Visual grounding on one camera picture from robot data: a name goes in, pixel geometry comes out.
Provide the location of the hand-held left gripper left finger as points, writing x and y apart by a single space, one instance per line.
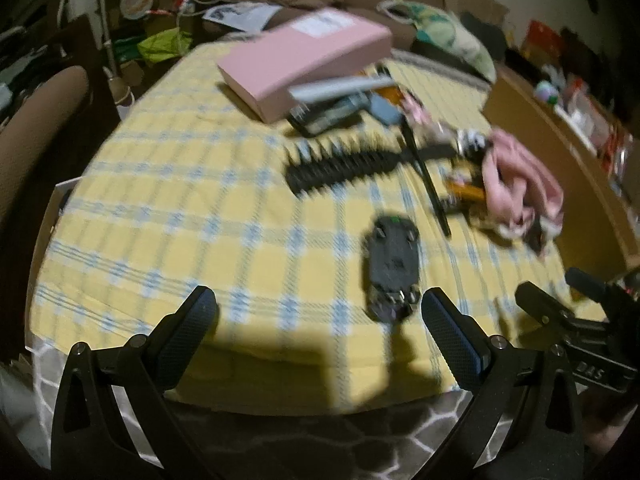
192 320

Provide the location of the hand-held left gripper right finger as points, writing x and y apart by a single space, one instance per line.
450 332

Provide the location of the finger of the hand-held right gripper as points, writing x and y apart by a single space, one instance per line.
587 282
542 305

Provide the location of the black key fob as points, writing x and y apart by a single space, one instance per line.
392 260

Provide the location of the pink cloth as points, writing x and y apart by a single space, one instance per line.
525 175

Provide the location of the brown cardboard box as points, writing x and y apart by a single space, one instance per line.
550 160

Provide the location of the orange plastic stick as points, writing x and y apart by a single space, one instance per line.
465 191

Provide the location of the yellow checked tablecloth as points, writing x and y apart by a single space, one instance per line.
175 210

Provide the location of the black pen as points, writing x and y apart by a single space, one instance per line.
425 175

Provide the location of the black white hair accessory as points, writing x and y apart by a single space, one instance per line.
472 142

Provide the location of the purple white round object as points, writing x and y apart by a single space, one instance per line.
545 91

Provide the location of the black comb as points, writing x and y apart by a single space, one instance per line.
340 167

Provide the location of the pink hair accessory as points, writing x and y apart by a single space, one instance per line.
417 112

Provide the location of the small blue grey object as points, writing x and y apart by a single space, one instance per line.
385 110

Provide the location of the white beige stand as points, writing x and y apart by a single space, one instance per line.
120 92

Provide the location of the black printed phone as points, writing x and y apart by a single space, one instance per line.
325 117

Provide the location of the red box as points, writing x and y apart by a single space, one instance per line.
542 35

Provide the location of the brown chair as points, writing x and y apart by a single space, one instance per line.
45 110

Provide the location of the dark grey cloth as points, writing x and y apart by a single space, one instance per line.
485 30

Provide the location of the green plastic bag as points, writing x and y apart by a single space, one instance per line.
162 45

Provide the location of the pink cardboard box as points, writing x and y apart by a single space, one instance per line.
300 60

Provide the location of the floral tote bag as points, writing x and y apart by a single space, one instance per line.
450 35

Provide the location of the printed paper sheet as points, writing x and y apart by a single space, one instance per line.
245 15

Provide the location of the round orange white sign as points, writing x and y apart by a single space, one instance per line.
137 0

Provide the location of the round black wall fixture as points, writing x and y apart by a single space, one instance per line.
592 2

